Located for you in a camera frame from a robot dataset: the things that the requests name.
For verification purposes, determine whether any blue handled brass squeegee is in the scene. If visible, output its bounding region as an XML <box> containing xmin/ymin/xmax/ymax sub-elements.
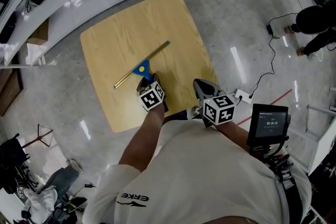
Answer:
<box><xmin>113</xmin><ymin>40</ymin><xmax>171</xmax><ymax>90</ymax></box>

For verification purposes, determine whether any black monitor mount rig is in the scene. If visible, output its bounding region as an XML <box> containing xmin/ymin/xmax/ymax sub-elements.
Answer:
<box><xmin>248</xmin><ymin>144</ymin><xmax>295</xmax><ymax>189</ymax></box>

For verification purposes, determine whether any person's right forearm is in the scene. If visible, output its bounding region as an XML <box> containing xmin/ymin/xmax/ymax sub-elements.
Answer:
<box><xmin>219</xmin><ymin>120</ymin><xmax>253</xmax><ymax>152</ymax></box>

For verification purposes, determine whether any black chest monitor screen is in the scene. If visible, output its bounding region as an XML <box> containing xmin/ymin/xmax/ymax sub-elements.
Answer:
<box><xmin>246</xmin><ymin>103</ymin><xmax>291</xmax><ymax>147</ymax></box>

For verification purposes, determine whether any black backpack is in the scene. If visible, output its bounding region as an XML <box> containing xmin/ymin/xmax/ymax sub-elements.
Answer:
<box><xmin>0</xmin><ymin>133</ymin><xmax>31</xmax><ymax>194</ymax></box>

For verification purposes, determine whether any wooden tripod stand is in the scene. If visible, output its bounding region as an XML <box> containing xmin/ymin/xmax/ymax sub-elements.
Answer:
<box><xmin>22</xmin><ymin>124</ymin><xmax>55</xmax><ymax>149</ymax></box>

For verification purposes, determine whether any square wooden pedestal table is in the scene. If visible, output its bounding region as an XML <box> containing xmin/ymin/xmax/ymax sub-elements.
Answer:
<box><xmin>80</xmin><ymin>0</ymin><xmax>218</xmax><ymax>134</ymax></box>

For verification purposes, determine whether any person's white T-shirt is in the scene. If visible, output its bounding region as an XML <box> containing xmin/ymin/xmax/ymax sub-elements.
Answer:
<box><xmin>82</xmin><ymin>112</ymin><xmax>313</xmax><ymax>224</ymax></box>

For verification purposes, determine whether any black body strap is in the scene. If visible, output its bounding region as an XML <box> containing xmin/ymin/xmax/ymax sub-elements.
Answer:
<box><xmin>278</xmin><ymin>175</ymin><xmax>307</xmax><ymax>224</ymax></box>

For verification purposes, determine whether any low wooden platform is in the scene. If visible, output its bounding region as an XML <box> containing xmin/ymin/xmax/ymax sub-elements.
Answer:
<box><xmin>0</xmin><ymin>55</ymin><xmax>24</xmax><ymax>118</ymax></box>

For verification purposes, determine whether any person's left forearm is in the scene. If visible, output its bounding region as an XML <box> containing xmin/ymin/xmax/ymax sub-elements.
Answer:
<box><xmin>118</xmin><ymin>103</ymin><xmax>166</xmax><ymax>173</ymax></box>

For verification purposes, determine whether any white desk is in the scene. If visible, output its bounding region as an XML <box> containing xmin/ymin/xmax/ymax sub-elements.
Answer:
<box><xmin>287</xmin><ymin>104</ymin><xmax>336</xmax><ymax>176</ymax></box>

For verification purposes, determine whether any brown cardboard box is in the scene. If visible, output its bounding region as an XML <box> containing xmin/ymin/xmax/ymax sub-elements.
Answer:
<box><xmin>26</xmin><ymin>18</ymin><xmax>50</xmax><ymax>47</ymax></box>

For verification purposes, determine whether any white power strip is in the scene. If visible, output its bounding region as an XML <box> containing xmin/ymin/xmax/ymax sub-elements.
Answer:
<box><xmin>234</xmin><ymin>88</ymin><xmax>253</xmax><ymax>104</ymax></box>

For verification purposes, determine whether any black adapter power cable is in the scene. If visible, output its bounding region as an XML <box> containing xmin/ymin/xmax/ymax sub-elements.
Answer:
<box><xmin>248</xmin><ymin>13</ymin><xmax>300</xmax><ymax>100</ymax></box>

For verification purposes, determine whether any person's white black sneaker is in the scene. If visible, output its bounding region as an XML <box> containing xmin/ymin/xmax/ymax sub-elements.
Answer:
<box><xmin>186</xmin><ymin>105</ymin><xmax>204</xmax><ymax>121</ymax></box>

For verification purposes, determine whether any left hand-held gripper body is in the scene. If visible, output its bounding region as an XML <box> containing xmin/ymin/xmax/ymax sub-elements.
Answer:
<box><xmin>136</xmin><ymin>81</ymin><xmax>169</xmax><ymax>113</ymax></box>

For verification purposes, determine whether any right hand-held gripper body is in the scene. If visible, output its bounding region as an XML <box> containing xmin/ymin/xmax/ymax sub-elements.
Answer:
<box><xmin>202</xmin><ymin>94</ymin><xmax>235</xmax><ymax>128</ymax></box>

